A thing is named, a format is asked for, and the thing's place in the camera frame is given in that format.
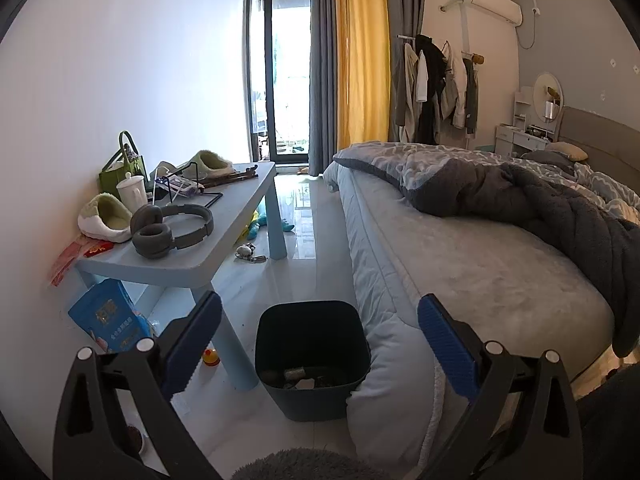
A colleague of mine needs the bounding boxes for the white lidded mug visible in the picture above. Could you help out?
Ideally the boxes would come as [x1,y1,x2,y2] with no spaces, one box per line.
[116,172,148,211]

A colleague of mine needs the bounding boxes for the grey headphones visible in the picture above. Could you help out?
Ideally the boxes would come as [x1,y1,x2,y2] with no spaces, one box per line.
[131,203,215,260]

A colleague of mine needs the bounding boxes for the green handbag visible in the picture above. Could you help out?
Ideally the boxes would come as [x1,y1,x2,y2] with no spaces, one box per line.
[98,131,147,202]

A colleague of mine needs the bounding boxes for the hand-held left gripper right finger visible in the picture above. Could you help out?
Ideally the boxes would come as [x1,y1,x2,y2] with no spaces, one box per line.
[417,294,586,480]

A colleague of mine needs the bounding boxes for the light blue low table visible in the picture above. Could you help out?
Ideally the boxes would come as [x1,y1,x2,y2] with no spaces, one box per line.
[75,161,288,392]

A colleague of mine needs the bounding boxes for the round white mirror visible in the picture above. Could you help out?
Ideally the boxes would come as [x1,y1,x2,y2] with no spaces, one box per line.
[532,72,563,126]

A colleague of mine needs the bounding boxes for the white air conditioner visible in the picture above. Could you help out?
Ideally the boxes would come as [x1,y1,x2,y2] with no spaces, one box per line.
[470,0,522,25]

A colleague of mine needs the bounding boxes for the black framed glass door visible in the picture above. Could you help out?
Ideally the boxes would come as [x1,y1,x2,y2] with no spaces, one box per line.
[246,0,313,165]

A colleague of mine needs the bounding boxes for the dark grey fleece blanket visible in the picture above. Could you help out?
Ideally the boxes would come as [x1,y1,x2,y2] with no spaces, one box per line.
[402,160,640,358]

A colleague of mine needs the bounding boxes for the keychain with plush ball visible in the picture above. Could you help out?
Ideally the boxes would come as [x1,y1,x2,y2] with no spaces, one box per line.
[235,242,268,263]

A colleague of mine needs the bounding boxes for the beige pillow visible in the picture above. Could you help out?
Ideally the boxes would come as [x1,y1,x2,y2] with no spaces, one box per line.
[547,141,590,162]

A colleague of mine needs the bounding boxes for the white dressing table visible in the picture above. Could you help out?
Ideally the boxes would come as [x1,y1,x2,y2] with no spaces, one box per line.
[495,124,556,157]

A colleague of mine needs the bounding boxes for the grey curtain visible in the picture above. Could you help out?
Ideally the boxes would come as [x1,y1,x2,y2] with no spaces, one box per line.
[382,0,427,143]
[309,0,341,177]

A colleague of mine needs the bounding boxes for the white hanging shirt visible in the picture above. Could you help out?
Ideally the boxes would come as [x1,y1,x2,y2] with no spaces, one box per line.
[414,50,430,103]

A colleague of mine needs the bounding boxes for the white purple packet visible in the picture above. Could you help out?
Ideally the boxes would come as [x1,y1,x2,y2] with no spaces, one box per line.
[162,175,206,197]

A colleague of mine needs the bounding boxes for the blue patterned duvet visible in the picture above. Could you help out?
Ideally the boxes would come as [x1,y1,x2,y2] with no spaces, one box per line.
[332,141,640,221]

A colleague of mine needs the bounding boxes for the grey upholstered headboard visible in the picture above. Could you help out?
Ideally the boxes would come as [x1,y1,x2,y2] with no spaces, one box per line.
[555,106,640,176]

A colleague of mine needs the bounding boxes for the grey pillow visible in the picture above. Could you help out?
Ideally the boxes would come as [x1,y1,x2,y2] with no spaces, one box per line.
[520,150,576,176]

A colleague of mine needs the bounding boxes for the teal plush toy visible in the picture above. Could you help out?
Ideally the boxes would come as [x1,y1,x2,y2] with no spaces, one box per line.
[247,210,296,241]

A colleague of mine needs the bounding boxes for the beige hanging coat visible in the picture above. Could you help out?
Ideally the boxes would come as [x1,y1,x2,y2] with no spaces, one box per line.
[391,42,418,143]

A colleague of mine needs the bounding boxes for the white and grey hanging jacket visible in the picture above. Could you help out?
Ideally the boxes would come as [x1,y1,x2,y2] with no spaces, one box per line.
[452,57,480,133]

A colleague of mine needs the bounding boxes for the black hanging coat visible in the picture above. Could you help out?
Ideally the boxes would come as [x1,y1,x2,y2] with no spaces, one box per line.
[415,35,448,145]

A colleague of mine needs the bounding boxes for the grey fluffy cloth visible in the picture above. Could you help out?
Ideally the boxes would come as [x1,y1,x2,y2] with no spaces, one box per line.
[231,447,388,480]

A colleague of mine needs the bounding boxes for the light grey hanging jacket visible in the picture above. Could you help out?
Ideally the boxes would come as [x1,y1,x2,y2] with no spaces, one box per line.
[440,42,461,121]

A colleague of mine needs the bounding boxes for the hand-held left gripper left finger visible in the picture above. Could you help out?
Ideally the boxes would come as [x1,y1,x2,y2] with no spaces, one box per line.
[52,290,223,480]

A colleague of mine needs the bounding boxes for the black wire rack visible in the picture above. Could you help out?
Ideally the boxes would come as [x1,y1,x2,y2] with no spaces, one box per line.
[154,161,223,209]

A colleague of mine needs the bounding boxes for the red paper packets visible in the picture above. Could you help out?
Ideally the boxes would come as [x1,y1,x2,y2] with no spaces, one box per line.
[50,239,115,287]

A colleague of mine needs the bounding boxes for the bed with grey sheet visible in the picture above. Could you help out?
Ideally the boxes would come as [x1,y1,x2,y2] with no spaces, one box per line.
[322,142,640,466]

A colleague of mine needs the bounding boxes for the blue printed package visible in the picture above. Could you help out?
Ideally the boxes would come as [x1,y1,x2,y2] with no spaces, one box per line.
[67,279,155,356]

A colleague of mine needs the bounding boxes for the white desktop shelf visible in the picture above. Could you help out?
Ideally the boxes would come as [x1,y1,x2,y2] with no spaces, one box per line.
[513,86,535,128]

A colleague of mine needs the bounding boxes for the dark blue plastic bin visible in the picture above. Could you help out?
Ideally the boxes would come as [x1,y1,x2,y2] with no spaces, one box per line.
[254,300,372,422]

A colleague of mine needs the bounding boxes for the dark wooden stick bundle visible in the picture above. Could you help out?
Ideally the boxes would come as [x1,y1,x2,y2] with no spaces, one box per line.
[197,165,259,190]

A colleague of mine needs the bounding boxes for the yellow curtain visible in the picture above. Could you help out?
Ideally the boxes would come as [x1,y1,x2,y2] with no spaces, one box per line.
[334,0,391,150]

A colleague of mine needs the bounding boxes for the dark cloth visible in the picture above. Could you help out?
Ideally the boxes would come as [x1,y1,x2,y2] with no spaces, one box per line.
[575,360,640,480]

